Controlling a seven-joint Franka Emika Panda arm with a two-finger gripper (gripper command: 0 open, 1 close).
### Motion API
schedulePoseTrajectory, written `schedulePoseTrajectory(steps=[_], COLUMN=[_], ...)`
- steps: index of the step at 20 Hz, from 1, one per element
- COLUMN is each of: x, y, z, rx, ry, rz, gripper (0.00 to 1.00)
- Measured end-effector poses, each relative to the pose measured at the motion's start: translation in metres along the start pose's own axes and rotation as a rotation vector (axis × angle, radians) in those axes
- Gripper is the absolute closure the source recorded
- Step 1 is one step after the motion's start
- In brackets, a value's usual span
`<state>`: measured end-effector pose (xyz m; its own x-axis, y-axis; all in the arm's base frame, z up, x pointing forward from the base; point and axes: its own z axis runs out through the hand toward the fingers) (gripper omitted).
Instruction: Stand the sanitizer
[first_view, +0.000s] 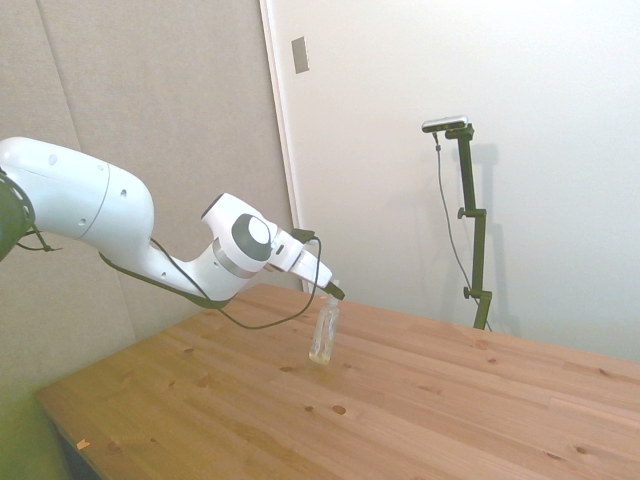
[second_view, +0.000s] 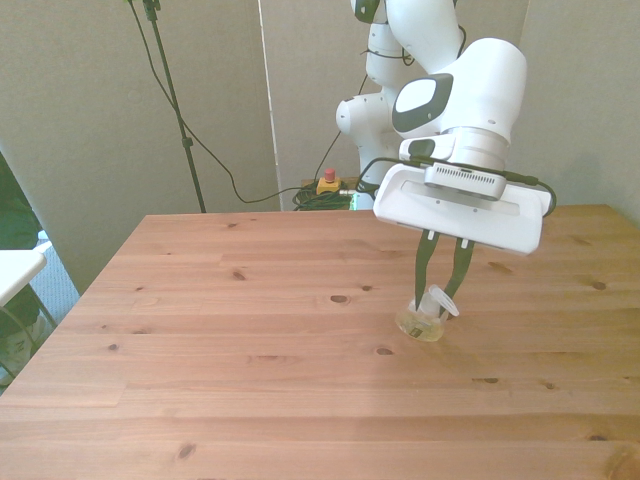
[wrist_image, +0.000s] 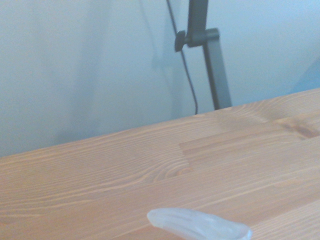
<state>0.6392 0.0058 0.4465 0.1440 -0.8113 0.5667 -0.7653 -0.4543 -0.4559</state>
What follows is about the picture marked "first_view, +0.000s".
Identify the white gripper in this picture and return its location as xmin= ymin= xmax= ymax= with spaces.
xmin=289 ymin=248 xmax=346 ymax=301

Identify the clear sanitizer pump bottle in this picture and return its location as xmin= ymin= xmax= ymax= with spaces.
xmin=308 ymin=280 xmax=345 ymax=367

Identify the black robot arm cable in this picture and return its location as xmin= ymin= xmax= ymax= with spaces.
xmin=98 ymin=227 xmax=324 ymax=331

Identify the dark jointed camera stand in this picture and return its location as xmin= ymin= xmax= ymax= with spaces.
xmin=443 ymin=124 xmax=494 ymax=331

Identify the white wall corner trim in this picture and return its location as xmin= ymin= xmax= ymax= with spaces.
xmin=258 ymin=0 xmax=301 ymax=232

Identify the grey exterior camera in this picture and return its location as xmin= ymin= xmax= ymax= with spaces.
xmin=421 ymin=114 xmax=471 ymax=134

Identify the grey wall plate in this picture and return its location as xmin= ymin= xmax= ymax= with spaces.
xmin=291 ymin=35 xmax=310 ymax=75

